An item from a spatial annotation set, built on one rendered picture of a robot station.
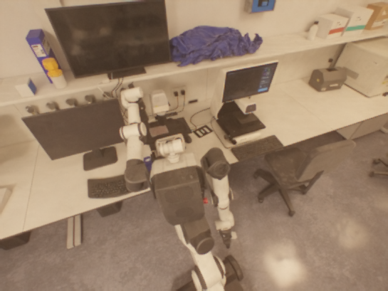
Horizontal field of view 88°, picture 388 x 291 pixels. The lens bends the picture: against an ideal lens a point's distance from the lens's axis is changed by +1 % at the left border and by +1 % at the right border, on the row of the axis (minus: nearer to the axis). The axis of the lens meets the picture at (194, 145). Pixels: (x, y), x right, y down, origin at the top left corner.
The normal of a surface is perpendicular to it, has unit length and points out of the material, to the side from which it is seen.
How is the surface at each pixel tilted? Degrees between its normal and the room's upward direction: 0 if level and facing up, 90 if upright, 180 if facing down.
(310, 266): 0
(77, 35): 86
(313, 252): 0
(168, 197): 70
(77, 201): 0
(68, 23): 86
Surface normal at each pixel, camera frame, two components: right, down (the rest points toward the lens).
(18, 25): 0.36, 0.68
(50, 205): 0.00, -0.69
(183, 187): 0.14, 0.44
